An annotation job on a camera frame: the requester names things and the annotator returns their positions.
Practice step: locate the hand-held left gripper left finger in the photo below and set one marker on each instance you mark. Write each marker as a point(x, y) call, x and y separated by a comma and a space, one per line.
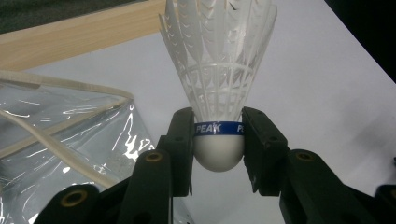
point(182, 155)

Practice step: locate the white shuttlecock blue band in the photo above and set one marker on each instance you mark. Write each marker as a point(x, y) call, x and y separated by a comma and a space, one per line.
point(218, 62)

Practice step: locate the clear plastic bag beige trim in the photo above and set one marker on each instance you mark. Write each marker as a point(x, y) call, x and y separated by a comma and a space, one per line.
point(62, 130)

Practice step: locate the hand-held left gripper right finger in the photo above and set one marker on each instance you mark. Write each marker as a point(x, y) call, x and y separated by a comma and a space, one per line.
point(264, 155)

